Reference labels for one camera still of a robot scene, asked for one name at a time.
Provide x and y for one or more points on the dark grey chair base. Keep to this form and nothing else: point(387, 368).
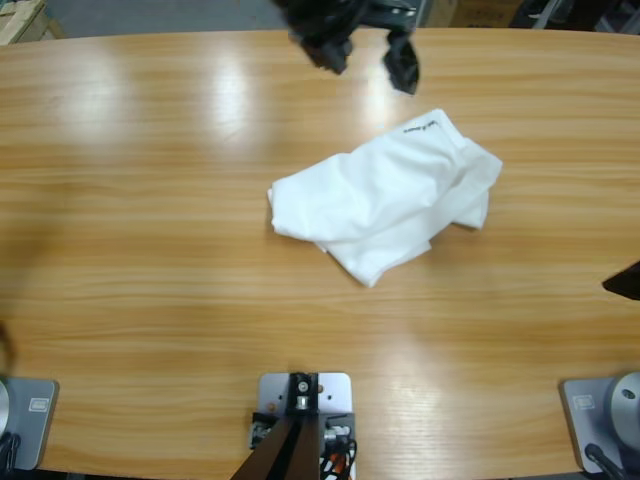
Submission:
point(622, 17)

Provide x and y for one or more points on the grey metal stand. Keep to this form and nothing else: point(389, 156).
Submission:
point(545, 12)

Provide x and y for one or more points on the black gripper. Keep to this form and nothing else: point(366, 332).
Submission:
point(325, 20)

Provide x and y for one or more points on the light brown cardboard box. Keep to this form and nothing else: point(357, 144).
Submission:
point(440, 12)

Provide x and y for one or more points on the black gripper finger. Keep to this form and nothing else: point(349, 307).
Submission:
point(625, 282)

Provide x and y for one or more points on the dark brown cardboard box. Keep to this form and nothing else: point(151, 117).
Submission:
point(482, 10)

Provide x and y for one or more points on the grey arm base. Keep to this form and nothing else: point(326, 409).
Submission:
point(585, 415)
point(30, 425)

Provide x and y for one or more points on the white T-shirt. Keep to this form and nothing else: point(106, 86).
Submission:
point(390, 200)

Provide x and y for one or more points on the white mount block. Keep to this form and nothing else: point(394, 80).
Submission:
point(335, 395)

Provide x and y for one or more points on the dark post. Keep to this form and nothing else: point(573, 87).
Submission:
point(292, 450)

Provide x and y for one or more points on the light wooden pallet stack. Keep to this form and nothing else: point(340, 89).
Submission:
point(25, 20)

